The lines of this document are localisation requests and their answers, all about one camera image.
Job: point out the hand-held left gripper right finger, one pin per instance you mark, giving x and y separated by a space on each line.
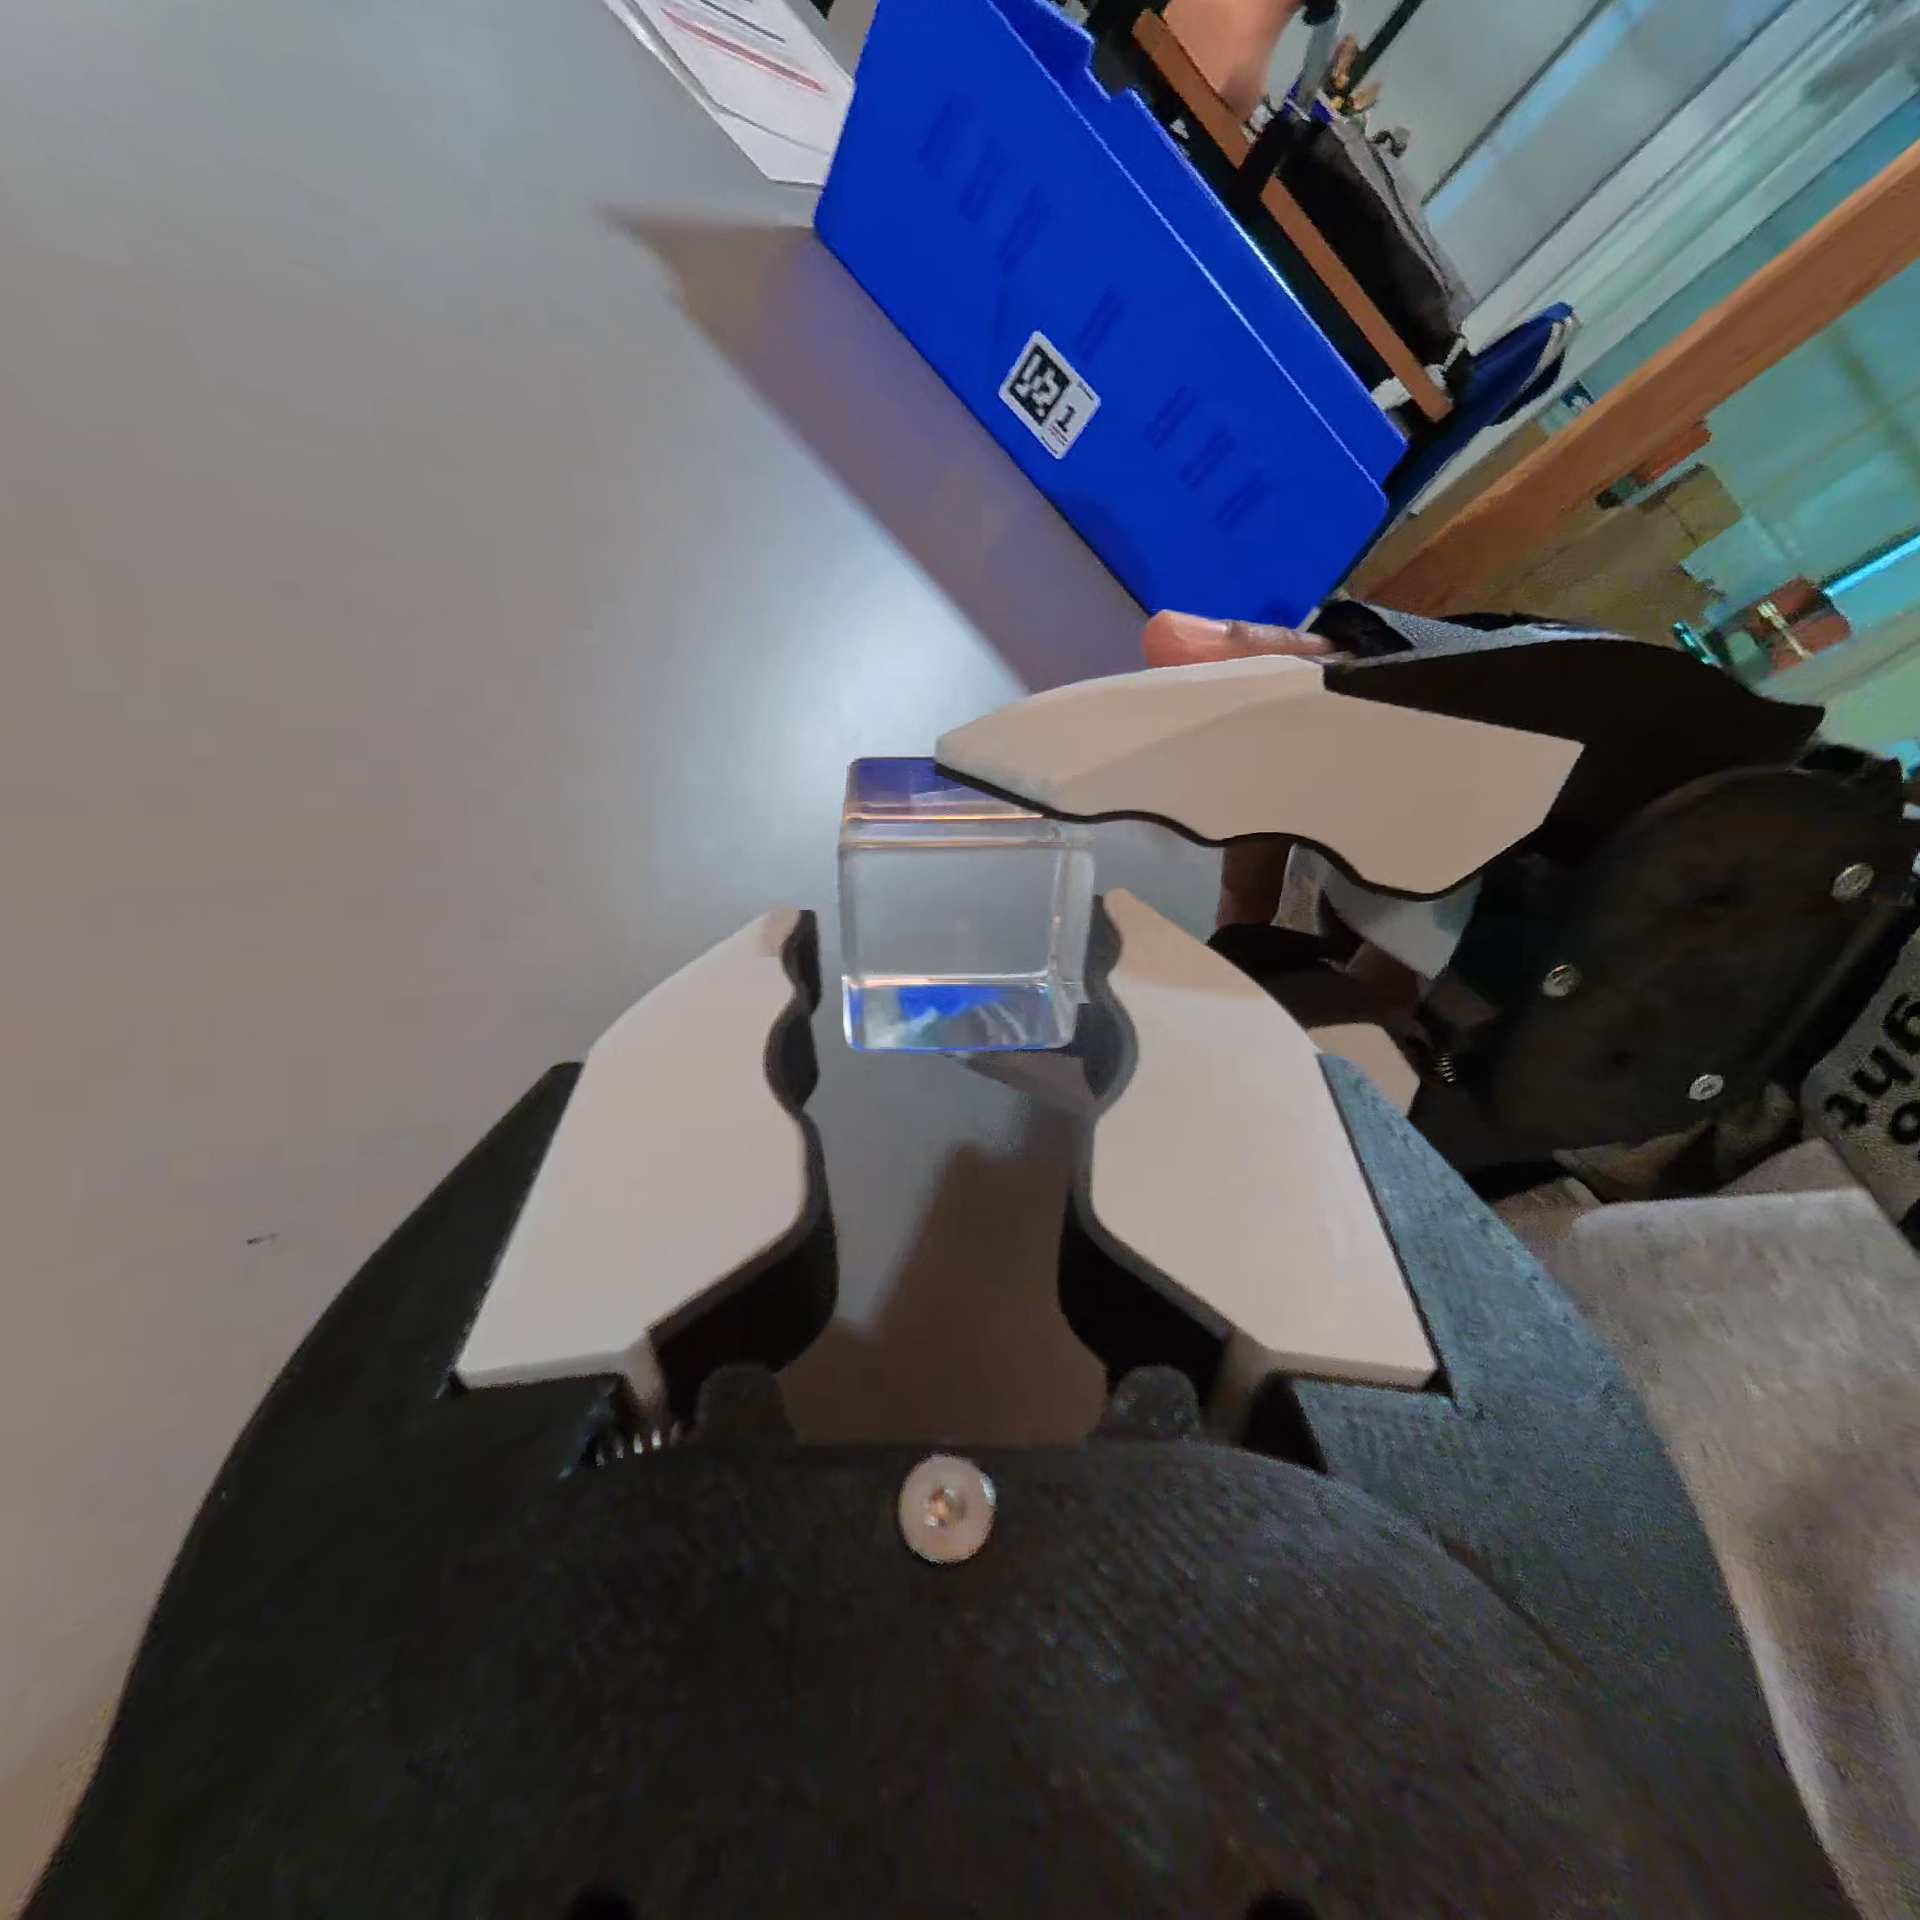
1260 1200

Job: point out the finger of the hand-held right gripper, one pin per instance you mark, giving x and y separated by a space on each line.
1380 923
1276 750

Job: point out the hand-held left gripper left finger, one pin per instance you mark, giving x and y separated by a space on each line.
646 1184

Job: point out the clear acrylic cube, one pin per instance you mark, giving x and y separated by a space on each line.
961 931

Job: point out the blue bin with square tag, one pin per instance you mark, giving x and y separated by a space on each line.
975 300

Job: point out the grey desk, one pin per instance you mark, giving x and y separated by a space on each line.
376 600

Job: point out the blue fabric item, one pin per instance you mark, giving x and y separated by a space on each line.
1499 375

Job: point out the wooden beam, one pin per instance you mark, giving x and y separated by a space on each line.
1651 399

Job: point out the wooden slat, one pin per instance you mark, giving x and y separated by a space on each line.
1311 234

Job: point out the black bag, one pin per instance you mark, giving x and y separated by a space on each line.
1364 224

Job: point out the white paper with red line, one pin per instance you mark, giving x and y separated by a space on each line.
780 120

